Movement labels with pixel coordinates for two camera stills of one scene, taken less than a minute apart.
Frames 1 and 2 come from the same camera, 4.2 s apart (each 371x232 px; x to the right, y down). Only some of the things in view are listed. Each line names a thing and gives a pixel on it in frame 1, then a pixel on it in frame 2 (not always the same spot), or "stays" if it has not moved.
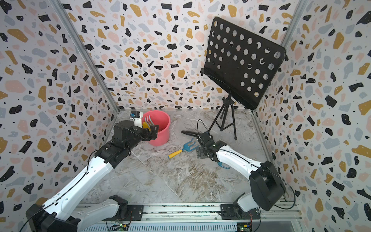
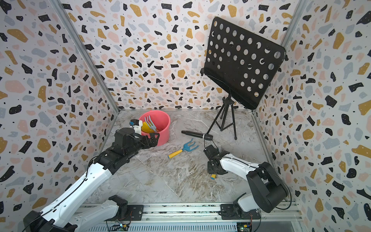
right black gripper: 199,152 to 210,171
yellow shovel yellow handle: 145,125 stays
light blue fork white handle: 149,122 stays
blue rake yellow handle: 186,148 stays
